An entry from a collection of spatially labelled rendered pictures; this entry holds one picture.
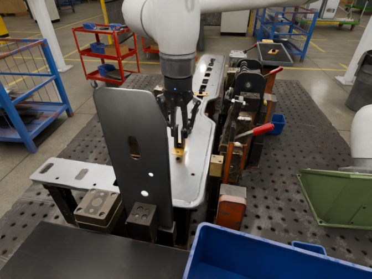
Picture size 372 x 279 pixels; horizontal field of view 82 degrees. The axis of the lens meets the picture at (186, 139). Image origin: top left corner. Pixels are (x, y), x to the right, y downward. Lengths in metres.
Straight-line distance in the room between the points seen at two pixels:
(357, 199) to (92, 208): 0.83
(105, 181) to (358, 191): 0.81
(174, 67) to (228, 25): 7.12
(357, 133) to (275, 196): 0.41
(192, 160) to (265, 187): 0.48
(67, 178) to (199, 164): 0.39
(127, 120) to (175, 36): 0.23
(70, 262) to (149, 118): 0.33
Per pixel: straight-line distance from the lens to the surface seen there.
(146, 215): 0.48
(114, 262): 0.50
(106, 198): 0.55
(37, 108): 3.29
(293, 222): 1.00
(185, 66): 0.54
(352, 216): 1.03
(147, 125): 0.35
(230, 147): 0.53
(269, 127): 0.63
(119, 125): 0.37
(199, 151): 0.73
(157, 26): 0.53
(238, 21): 7.63
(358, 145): 1.09
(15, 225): 1.12
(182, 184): 0.62
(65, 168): 0.76
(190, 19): 0.51
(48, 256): 0.55
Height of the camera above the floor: 1.47
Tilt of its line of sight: 37 degrees down
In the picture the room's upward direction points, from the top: straight up
